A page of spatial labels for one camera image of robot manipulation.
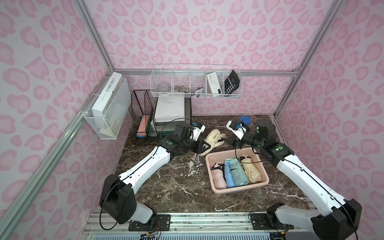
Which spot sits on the white paper stack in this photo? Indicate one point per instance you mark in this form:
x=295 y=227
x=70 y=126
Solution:
x=169 y=109

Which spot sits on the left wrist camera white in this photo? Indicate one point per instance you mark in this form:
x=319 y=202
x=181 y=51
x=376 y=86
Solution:
x=197 y=130

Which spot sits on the cream umbrella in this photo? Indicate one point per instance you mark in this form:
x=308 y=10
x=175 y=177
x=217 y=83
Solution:
x=253 y=174
x=215 y=139

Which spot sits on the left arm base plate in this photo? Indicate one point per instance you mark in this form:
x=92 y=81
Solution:
x=161 y=221

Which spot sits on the pink plastic storage box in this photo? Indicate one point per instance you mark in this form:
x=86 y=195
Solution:
x=220 y=157

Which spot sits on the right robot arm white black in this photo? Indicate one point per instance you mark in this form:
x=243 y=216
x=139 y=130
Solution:
x=335 y=217

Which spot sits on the pink umbrella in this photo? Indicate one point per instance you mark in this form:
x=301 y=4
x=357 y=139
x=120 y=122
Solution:
x=217 y=172

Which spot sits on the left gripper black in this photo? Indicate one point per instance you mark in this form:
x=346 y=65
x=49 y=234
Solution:
x=198 y=145

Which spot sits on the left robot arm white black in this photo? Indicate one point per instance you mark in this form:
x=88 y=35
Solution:
x=118 y=193

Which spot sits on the green document tray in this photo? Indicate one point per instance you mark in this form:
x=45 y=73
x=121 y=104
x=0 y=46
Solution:
x=162 y=129

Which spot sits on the black calculator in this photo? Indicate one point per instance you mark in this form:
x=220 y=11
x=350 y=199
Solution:
x=232 y=84

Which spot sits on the long white box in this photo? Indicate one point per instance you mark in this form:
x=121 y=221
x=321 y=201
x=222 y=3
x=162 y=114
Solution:
x=107 y=95

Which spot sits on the mint green umbrella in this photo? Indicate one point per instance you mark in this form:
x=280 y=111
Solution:
x=238 y=173

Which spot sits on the small white box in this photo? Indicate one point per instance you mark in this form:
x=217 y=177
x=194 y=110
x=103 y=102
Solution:
x=214 y=84

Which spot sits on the white wire side basket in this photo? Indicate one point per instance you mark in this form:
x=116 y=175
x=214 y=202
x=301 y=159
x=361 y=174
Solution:
x=109 y=125

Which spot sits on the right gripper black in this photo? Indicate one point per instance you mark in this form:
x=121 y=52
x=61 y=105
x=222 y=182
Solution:
x=237 y=141

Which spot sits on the aluminium front rail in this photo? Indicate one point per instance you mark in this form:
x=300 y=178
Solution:
x=192 y=226

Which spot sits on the blue umbrella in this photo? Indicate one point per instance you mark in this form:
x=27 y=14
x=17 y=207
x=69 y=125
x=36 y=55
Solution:
x=228 y=175

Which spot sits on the white wire wall basket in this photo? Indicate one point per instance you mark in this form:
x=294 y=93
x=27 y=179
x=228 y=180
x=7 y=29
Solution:
x=190 y=80

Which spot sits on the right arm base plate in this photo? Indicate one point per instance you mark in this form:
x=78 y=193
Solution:
x=261 y=221

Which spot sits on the black wire file rack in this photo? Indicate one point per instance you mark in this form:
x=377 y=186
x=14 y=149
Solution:
x=143 y=109

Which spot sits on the blue lid pencil jar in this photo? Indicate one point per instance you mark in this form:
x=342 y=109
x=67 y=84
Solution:
x=246 y=120

